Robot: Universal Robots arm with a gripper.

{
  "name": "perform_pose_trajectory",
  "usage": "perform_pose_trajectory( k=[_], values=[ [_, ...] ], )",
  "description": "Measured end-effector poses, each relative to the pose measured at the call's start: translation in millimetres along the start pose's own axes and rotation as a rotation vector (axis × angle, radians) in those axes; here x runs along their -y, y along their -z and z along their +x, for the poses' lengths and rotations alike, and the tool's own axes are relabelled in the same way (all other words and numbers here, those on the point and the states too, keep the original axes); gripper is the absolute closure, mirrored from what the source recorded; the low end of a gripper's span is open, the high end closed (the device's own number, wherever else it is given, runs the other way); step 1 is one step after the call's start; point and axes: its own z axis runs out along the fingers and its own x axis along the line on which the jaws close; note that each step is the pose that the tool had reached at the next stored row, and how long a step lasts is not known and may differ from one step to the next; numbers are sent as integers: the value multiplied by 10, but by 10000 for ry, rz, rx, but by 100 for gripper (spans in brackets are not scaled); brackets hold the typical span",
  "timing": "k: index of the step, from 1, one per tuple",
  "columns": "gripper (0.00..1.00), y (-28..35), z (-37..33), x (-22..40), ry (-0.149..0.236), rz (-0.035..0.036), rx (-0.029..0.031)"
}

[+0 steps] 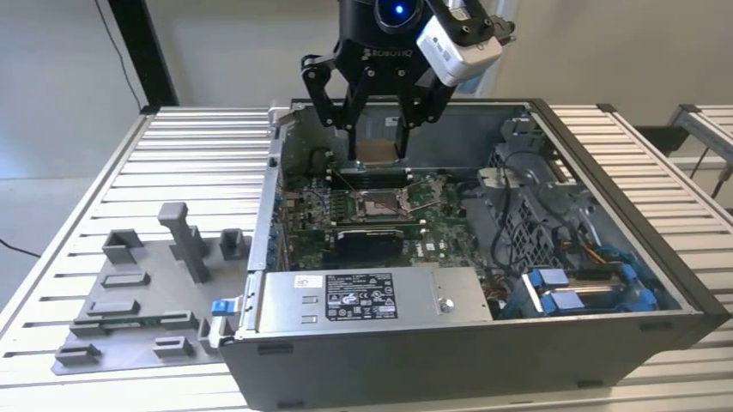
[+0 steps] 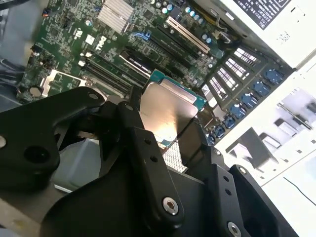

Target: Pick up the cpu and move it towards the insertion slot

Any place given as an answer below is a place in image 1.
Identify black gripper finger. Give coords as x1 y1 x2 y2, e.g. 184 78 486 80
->
393 67 457 160
299 52 377 162

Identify square silver CPU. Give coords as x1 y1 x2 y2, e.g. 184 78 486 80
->
354 137 399 167

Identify CPU socket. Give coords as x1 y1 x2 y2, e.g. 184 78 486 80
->
351 187 415 222

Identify socket locking lever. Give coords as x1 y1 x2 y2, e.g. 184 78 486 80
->
407 196 447 215

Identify green motherboard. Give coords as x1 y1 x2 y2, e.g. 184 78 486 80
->
278 170 489 272

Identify black graphics card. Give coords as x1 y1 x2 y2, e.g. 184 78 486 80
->
335 228 403 264

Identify grey metal drive cage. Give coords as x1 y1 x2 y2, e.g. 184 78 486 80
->
462 143 598 276

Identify black box between tables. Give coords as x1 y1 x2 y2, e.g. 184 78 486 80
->
633 124 689 156

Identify blue disk carrier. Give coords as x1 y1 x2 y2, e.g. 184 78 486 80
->
526 266 632 293
541 288 660 313

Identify silver power supply unit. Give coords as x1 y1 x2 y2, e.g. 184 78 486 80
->
254 266 495 335

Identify metal slat side table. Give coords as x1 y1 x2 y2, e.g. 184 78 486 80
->
666 102 733 173

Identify hard disk in blue carrier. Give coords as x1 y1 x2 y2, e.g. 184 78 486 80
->
204 296 238 349

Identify grey plastic parts rack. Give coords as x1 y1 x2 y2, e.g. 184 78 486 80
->
52 201 254 377

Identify open black PC case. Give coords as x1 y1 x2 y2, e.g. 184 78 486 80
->
219 97 733 411

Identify green RAM stick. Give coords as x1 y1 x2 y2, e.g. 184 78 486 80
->
74 314 194 328

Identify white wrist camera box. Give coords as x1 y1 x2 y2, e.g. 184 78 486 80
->
415 0 503 86

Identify black case cable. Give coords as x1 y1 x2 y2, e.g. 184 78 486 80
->
490 149 576 276

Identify black upright frame post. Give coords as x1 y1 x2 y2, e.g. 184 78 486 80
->
108 0 182 113

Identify black floor cable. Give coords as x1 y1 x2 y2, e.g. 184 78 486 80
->
0 238 43 259

